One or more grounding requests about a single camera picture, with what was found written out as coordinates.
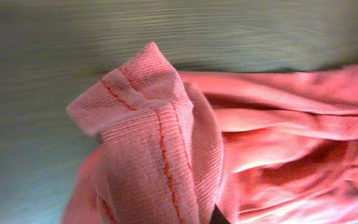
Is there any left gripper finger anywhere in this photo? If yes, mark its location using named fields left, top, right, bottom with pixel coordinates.
left=209, top=205, right=231, bottom=224

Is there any orange printed t-shirt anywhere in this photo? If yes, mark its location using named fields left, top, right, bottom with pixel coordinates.
left=62, top=43, right=358, bottom=223

